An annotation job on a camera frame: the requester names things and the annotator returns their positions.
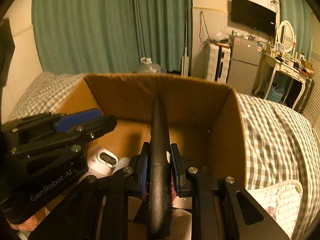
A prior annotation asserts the white suitcase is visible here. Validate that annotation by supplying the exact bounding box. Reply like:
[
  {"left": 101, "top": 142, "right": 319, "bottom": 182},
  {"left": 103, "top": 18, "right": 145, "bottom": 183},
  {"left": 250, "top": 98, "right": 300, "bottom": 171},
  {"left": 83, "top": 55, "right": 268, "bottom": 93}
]
[{"left": 205, "top": 43, "right": 231, "bottom": 83}]

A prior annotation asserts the left hand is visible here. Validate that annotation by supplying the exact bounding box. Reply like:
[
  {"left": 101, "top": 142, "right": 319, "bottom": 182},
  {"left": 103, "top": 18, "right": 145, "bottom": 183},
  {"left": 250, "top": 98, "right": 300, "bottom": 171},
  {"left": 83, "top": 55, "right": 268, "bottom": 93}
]
[{"left": 8, "top": 207, "right": 46, "bottom": 231}]

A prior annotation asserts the large green curtain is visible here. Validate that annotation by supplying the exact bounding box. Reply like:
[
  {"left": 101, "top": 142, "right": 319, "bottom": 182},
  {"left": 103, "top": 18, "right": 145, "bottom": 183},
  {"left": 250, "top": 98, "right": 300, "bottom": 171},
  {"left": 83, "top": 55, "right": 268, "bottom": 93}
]
[{"left": 31, "top": 0, "right": 192, "bottom": 74}]

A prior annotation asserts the white dressing table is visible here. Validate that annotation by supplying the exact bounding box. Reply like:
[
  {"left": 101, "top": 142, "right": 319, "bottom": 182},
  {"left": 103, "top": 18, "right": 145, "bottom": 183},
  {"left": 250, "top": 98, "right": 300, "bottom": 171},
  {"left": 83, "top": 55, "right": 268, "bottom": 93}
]
[{"left": 253, "top": 53, "right": 308, "bottom": 109}]

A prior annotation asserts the clear water jug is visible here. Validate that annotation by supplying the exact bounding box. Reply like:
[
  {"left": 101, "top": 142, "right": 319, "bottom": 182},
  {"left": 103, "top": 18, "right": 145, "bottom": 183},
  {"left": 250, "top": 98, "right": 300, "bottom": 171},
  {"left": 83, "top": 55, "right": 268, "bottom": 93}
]
[{"left": 134, "top": 57, "right": 167, "bottom": 74}]

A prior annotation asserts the grey checked bed sheet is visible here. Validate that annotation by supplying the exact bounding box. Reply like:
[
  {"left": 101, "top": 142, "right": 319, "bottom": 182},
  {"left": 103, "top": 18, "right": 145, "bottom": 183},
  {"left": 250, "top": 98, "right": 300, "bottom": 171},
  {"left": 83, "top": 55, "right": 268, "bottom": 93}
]
[{"left": 8, "top": 72, "right": 319, "bottom": 239}]

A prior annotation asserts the white hair dryer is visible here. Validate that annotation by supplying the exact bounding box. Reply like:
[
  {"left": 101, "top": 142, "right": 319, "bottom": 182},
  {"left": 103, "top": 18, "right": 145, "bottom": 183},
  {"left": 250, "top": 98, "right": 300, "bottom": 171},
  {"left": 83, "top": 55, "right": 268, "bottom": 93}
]
[{"left": 82, "top": 145, "right": 118, "bottom": 178}]

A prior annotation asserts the white oval vanity mirror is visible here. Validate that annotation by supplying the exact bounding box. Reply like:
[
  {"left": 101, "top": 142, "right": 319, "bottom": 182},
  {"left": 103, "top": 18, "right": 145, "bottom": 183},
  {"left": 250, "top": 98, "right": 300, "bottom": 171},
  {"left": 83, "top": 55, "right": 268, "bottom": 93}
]
[{"left": 276, "top": 20, "right": 296, "bottom": 53}]

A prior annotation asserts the red patterned pouch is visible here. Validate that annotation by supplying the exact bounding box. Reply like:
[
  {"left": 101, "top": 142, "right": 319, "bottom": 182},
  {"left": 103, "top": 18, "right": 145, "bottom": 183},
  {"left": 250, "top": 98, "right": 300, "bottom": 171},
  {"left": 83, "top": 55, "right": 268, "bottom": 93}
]
[{"left": 171, "top": 177, "right": 177, "bottom": 204}]

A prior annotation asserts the blue waste basket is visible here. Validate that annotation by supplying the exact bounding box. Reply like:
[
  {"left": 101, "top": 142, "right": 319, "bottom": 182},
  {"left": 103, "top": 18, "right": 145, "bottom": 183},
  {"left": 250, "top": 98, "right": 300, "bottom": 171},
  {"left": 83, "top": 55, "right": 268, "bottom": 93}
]
[{"left": 267, "top": 83, "right": 285, "bottom": 103}]

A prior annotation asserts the white louvered wardrobe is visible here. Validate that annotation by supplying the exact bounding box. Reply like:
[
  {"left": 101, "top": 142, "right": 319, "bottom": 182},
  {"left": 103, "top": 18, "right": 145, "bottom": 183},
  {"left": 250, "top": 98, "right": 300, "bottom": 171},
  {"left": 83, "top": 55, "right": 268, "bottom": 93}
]
[{"left": 301, "top": 15, "right": 320, "bottom": 131}]

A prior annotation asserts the black wall television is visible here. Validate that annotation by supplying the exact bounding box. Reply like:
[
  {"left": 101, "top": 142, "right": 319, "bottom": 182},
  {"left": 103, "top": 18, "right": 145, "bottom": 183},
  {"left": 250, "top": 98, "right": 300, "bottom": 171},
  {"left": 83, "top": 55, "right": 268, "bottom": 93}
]
[{"left": 231, "top": 0, "right": 276, "bottom": 36}]

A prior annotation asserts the brown cardboard box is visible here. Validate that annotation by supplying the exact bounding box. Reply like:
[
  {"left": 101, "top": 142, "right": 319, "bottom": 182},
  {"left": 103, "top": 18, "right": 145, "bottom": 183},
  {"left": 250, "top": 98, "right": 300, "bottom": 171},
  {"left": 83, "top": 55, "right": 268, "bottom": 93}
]
[{"left": 56, "top": 73, "right": 249, "bottom": 240}]

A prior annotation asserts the dark green suitcase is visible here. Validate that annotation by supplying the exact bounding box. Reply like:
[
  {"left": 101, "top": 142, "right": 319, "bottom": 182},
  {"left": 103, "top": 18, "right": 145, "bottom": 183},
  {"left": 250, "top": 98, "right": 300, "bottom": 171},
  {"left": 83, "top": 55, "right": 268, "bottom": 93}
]
[{"left": 294, "top": 77, "right": 315, "bottom": 114}]

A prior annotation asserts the white flat mop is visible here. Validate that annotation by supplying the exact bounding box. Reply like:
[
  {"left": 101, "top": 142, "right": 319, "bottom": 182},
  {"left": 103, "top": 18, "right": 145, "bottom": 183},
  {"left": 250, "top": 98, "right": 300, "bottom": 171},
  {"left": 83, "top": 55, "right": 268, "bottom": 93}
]
[{"left": 181, "top": 7, "right": 189, "bottom": 77}]

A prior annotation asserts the green window curtain right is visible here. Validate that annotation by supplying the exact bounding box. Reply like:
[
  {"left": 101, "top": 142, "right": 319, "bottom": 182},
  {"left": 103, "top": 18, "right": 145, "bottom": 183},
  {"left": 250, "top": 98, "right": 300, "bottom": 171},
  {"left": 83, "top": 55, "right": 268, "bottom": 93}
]
[{"left": 280, "top": 0, "right": 312, "bottom": 60}]

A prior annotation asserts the silver mini fridge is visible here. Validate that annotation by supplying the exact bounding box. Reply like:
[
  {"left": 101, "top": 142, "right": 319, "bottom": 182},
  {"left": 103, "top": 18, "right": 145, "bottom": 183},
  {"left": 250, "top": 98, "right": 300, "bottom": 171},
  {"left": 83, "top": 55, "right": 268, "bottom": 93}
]
[{"left": 227, "top": 36, "right": 261, "bottom": 95}]

